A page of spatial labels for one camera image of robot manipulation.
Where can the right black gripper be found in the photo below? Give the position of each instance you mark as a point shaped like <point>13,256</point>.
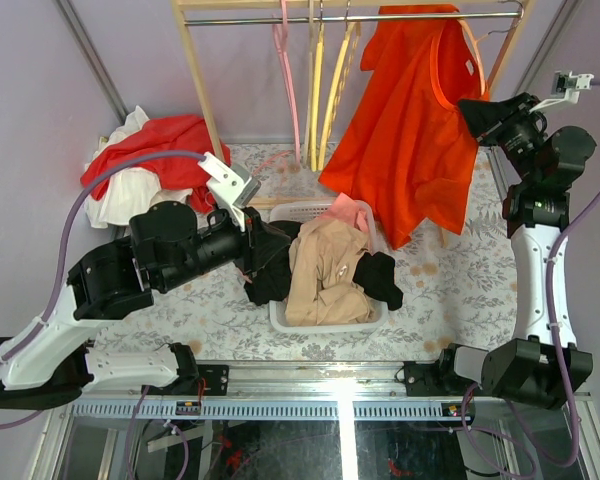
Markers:
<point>483,116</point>

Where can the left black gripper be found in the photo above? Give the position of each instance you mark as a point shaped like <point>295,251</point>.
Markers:
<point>259,242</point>

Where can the orange wavy hanger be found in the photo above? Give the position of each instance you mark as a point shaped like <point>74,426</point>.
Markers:
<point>475,41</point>

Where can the orange t shirt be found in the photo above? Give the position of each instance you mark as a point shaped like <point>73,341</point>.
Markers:
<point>407,151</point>

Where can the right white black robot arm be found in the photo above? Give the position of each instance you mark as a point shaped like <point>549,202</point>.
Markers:
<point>541,365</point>

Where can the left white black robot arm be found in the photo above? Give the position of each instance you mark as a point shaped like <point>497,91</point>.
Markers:
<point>164,250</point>

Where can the pink hanger right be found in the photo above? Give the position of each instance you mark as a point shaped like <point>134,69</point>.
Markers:
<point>280,163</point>

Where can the pink hanger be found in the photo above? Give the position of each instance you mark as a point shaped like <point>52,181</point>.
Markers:
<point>280,163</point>
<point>280,37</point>

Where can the yellow hanger right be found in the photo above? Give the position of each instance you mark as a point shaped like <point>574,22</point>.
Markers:
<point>340,76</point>

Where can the yellow hanger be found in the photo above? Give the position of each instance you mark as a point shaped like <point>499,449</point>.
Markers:
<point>316,88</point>
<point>340,76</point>

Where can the yellow hanger left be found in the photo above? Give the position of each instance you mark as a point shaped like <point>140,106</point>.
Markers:
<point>316,88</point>

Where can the beige wooden hanger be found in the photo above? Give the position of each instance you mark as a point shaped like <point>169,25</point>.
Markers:
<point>313,32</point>

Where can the pink hanger left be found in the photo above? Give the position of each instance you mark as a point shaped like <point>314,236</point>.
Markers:
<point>280,37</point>

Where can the white laundry basket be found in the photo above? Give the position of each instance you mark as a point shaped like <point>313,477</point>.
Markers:
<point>303,211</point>

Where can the black garment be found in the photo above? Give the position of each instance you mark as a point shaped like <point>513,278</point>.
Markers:
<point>375,273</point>

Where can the beige garment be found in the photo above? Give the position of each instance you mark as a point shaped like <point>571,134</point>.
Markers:
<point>323,260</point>

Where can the pink garment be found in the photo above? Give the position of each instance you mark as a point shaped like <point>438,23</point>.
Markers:
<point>348,211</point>

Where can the red cloth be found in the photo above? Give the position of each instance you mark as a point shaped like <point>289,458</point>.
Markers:
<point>184,133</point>

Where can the white cloth pile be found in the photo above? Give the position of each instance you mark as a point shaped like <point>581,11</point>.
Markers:
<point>132,191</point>

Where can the wooden clothes rack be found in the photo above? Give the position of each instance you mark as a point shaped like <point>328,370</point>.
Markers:
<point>334,12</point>

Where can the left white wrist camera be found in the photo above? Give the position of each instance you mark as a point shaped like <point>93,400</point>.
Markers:
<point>231,186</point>

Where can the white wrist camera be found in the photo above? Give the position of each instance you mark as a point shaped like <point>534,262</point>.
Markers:
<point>565,90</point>
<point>231,186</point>

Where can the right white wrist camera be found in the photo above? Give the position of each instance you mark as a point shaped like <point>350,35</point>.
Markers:
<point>565,90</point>

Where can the aluminium rail frame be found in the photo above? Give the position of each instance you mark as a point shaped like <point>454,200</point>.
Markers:
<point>310,391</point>

